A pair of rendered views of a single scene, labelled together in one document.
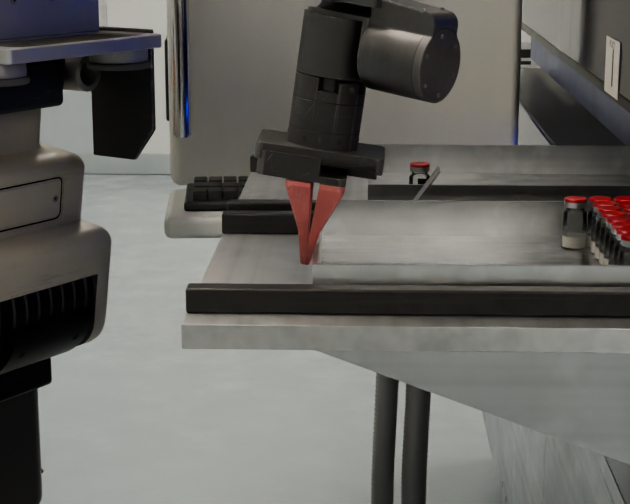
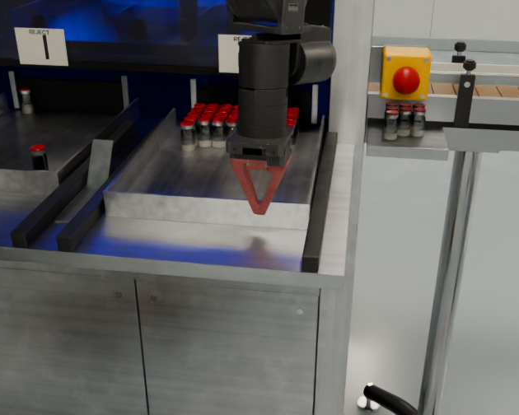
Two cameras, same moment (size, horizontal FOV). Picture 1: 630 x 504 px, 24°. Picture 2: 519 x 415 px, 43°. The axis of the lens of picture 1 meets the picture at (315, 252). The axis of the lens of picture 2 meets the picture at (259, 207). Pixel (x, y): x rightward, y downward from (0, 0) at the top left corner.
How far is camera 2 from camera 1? 1.29 m
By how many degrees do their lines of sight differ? 78
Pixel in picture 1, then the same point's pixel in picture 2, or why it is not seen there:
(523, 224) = (151, 151)
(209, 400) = not seen: outside the picture
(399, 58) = (326, 59)
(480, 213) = (142, 155)
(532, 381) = not seen: hidden behind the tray
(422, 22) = (325, 34)
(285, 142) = (273, 139)
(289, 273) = (215, 232)
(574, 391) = not seen: hidden behind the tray
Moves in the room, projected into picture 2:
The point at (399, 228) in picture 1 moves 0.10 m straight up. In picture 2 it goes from (127, 185) to (120, 116)
